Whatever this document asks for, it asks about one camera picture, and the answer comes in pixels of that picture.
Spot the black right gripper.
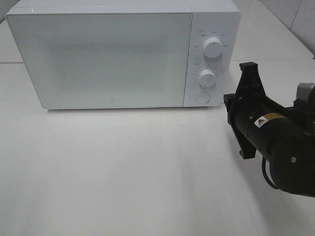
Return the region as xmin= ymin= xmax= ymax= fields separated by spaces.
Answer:
xmin=224 ymin=62 xmax=268 ymax=159

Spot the white microwave door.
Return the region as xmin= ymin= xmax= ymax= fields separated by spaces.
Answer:
xmin=7 ymin=13 xmax=191 ymax=109

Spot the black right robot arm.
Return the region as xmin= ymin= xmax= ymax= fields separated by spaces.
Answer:
xmin=223 ymin=62 xmax=315 ymax=197

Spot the white timer knob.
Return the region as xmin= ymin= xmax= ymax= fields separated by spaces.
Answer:
xmin=198 ymin=69 xmax=217 ymax=88

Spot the upper white power knob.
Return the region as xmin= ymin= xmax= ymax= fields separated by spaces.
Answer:
xmin=202 ymin=36 xmax=223 ymax=59

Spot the round white door button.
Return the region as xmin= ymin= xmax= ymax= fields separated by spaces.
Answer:
xmin=195 ymin=91 xmax=211 ymax=104

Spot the white microwave oven body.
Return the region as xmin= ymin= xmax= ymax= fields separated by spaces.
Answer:
xmin=5 ymin=0 xmax=241 ymax=107

